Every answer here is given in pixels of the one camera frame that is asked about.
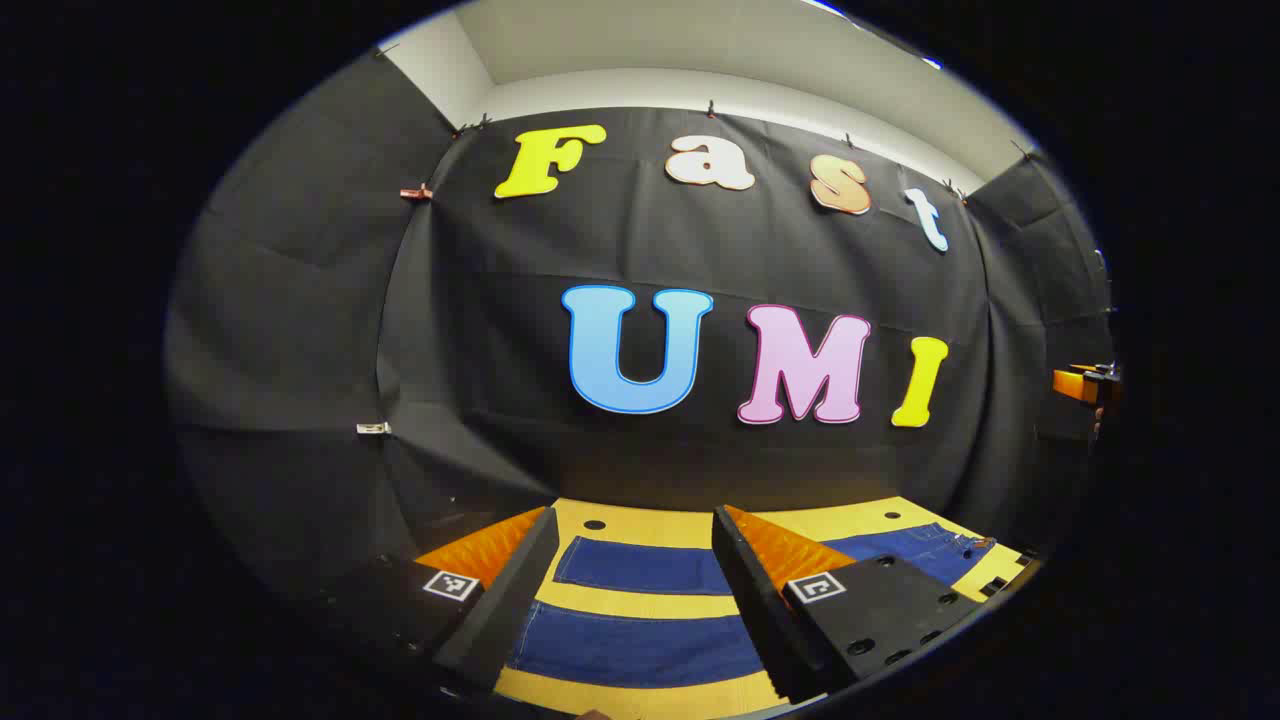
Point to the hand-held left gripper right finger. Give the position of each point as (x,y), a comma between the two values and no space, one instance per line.
(755,600)

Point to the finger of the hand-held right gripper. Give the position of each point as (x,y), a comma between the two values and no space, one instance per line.
(1072,385)

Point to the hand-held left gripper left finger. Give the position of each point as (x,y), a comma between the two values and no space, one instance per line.
(510,600)

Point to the blue denim jeans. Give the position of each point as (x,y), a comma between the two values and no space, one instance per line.
(640,645)

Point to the red cloth clip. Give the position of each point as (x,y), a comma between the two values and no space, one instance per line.
(416,192)

